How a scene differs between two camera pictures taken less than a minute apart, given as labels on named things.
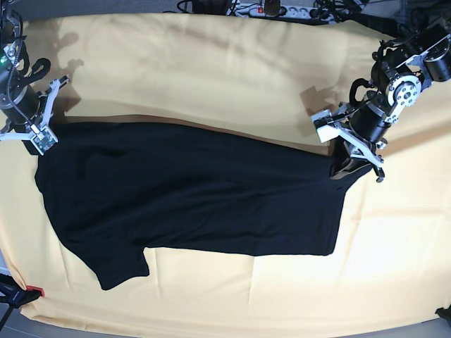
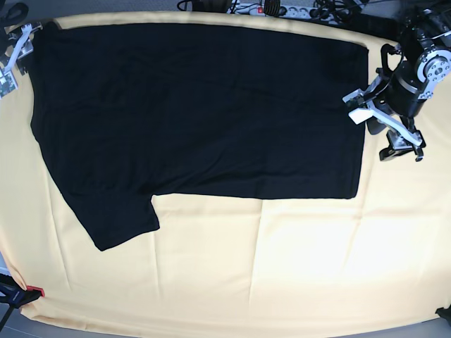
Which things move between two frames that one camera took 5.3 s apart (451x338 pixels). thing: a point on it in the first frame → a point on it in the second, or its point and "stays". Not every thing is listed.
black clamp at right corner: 443,313 stays
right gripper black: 370,122 → 399,95
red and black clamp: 15,295 stays
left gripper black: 25,105 → 27,51
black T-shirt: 114,189 → 126,113
